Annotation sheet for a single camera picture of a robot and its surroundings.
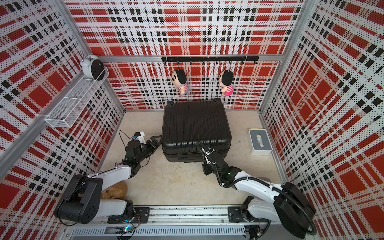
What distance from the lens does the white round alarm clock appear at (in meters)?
0.78

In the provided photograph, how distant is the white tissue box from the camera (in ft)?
3.12

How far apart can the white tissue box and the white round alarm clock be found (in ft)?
3.30
